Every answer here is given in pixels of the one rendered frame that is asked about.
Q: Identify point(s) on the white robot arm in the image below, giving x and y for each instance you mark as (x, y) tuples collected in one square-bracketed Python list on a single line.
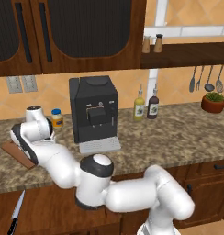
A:
[(64, 165)]

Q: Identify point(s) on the brown wooden cutting board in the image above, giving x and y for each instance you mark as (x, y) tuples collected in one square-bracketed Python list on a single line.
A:
[(14, 152)]

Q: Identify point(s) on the black coffee machine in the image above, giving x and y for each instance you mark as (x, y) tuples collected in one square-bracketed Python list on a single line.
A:
[(92, 104)]

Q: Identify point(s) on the yellow oil bottle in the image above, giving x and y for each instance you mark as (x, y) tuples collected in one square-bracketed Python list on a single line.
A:
[(139, 110)]

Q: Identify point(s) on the dark vinegar bottle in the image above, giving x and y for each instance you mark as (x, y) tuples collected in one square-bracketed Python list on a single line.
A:
[(153, 108)]

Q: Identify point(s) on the blue lidded yellow jar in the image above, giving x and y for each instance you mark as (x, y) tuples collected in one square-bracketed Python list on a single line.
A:
[(57, 119)]

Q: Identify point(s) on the wooden salt shaker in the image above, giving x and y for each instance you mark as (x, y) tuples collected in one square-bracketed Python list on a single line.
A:
[(146, 46)]

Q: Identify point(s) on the wooden pepper shaker dark top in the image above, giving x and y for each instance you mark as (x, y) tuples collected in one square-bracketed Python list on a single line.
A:
[(158, 45)]

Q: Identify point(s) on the hanging grey spoon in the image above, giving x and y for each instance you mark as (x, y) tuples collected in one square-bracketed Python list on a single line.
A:
[(192, 84)]

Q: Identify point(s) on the hanging grey fork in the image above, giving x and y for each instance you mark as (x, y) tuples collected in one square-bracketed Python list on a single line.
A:
[(199, 84)]

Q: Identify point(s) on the potted plant in red pot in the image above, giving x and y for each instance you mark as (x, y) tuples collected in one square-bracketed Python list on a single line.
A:
[(212, 104)]

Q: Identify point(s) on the hanging grey ladle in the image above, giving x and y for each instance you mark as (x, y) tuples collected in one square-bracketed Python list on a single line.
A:
[(209, 87)]

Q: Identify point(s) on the wooden drawer front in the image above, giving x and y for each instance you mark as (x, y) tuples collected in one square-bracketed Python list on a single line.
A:
[(207, 171)]

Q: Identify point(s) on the hanging grey skimmer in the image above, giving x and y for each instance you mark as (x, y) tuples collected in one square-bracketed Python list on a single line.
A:
[(219, 85)]

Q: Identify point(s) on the wide wooden base cupboard front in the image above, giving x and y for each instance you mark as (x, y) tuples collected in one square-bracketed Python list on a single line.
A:
[(46, 211)]

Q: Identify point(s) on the wooden base cupboard door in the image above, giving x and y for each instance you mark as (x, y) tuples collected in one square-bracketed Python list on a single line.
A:
[(210, 199)]

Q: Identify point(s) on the grey wall socket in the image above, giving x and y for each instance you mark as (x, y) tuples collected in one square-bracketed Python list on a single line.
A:
[(30, 83), (14, 84)]

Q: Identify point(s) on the wide wooden wall cupboard door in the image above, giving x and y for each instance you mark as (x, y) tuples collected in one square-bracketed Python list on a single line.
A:
[(92, 27)]

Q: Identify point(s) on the dark wooden wall shelf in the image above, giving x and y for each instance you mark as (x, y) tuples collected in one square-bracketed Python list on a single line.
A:
[(184, 55)]

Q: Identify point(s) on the narrow wooden wall cupboard door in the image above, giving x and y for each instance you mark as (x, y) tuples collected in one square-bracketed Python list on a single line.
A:
[(5, 30)]

